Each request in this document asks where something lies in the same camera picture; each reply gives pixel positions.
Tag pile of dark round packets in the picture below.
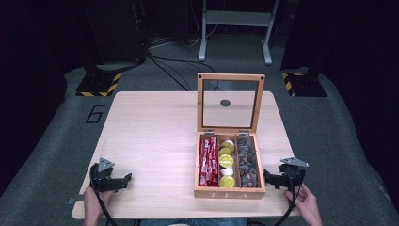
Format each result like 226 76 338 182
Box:
236 137 261 189

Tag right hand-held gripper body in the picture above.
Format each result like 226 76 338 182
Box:
272 156 311 191

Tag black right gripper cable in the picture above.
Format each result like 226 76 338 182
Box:
273 169 306 226

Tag white metal stand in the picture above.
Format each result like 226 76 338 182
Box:
198 0 280 66

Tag black floor cables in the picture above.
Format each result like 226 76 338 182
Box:
146 51 218 92

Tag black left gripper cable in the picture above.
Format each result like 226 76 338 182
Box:
89 163 119 226

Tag person's right hand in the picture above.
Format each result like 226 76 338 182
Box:
284 183 320 218

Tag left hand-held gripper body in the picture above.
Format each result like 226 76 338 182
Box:
88 156 127 193

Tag black base with striped tape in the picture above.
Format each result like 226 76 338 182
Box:
75 71 123 98
280 72 327 98

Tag grey table edge bracket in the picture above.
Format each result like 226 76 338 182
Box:
66 194 86 206

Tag person's left hand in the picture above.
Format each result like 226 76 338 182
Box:
82 186 115 218

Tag stack of red packets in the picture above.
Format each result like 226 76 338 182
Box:
199 135 220 188

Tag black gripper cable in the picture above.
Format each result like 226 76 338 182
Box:
89 163 119 226
273 169 306 226

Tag wooden box with glass lid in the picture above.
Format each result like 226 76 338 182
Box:
193 73 267 201

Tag white floor cables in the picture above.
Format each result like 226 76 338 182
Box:
149 0 220 50

